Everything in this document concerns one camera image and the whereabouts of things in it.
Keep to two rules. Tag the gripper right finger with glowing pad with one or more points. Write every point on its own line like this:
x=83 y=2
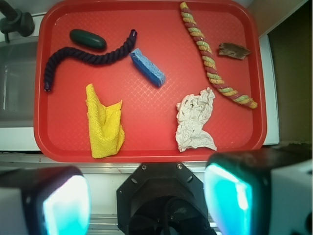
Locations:
x=261 y=192

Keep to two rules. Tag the black octagonal mount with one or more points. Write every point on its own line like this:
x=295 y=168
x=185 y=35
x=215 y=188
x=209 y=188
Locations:
x=162 y=199

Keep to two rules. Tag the black faucet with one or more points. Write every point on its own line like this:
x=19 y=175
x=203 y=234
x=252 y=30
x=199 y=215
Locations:
x=15 y=21

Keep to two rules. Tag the crumpled white paper towel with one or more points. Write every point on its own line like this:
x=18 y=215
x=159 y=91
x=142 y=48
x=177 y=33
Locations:
x=194 y=111

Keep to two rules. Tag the red plastic tray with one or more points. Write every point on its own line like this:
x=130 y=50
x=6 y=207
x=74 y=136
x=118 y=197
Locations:
x=148 y=112

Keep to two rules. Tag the blue sponge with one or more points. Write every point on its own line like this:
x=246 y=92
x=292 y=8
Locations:
x=147 y=68

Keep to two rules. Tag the dark green oval object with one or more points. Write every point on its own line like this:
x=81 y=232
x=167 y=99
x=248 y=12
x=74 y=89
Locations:
x=87 y=39

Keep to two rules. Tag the metal sink basin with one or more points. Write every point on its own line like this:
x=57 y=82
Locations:
x=17 y=82

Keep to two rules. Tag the brown bark piece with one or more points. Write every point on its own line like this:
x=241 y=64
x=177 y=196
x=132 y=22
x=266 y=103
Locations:
x=233 y=51

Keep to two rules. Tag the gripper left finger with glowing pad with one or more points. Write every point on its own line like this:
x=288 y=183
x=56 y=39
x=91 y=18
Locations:
x=44 y=201

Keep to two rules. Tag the yellow cloth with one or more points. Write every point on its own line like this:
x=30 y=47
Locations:
x=106 y=134

